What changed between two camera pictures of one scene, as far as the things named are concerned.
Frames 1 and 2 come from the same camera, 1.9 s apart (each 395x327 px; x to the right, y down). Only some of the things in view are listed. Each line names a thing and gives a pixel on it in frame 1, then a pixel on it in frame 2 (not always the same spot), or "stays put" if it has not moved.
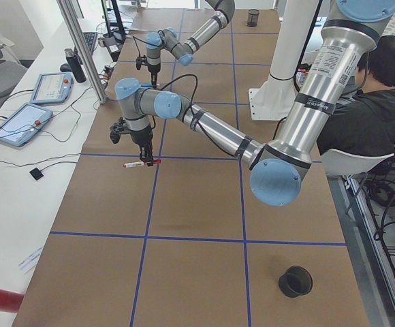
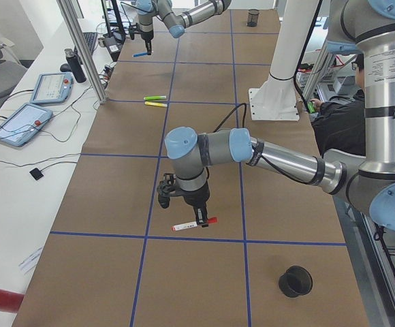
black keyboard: x=90 y=38 stays put
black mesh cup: x=253 y=18 stays put
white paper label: x=30 y=262 stays put
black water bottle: x=75 y=66 stays put
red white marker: x=139 y=163 to x=184 y=226
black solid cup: x=295 y=281 stays put
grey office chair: x=0 y=73 stays put
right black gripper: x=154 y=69 to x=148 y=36
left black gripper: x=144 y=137 to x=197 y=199
